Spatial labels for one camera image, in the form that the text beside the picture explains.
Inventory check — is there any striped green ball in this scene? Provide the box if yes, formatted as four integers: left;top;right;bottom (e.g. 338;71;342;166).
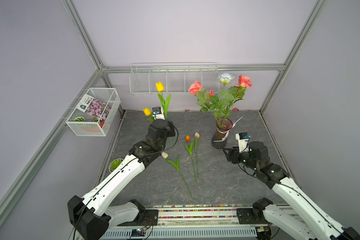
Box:
73;116;86;122

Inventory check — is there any yellow tulip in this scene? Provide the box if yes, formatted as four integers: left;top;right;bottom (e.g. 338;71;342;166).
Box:
156;82;171;119
143;108;155;123

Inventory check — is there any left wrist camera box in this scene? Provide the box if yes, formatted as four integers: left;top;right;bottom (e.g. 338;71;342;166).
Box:
152;107;166;120

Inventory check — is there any red grey glass vase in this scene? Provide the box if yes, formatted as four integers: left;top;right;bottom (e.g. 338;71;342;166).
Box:
211;118;233;149

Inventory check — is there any white tulip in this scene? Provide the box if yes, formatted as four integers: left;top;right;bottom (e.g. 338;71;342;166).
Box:
161;152;193;198

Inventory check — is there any pale pink tulip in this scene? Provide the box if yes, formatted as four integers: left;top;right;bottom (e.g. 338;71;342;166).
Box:
194;132;200;180

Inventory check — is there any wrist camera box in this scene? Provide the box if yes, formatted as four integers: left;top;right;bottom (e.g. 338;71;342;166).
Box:
152;107;166;120
235;132;250;153

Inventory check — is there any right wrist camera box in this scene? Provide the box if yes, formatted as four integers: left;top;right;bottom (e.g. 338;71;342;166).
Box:
235;132;250;153

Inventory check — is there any orange tulip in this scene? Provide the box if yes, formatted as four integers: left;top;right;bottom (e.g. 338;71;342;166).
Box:
185;135;197;182

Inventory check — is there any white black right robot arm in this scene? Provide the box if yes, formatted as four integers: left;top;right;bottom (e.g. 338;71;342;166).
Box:
223;141;360;240

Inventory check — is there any white blue rose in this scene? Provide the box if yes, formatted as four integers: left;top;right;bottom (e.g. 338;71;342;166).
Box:
218;73;235;119

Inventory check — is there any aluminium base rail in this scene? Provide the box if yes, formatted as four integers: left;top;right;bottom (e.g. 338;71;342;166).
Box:
68;204;328;240

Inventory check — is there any white wire side basket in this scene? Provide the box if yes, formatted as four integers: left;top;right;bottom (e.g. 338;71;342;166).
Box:
66;88;121;137

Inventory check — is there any flower seed packet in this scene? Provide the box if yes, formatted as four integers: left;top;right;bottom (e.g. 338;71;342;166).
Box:
76;94;112;122

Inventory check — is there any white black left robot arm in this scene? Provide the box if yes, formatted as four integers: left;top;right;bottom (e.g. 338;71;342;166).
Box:
68;119;179;240

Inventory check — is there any pink rose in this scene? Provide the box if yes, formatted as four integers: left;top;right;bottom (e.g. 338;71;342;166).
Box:
226;75;253;118
188;80;223;121

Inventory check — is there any long white wire basket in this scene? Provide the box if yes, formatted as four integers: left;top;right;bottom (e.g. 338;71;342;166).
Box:
129;64;220;95

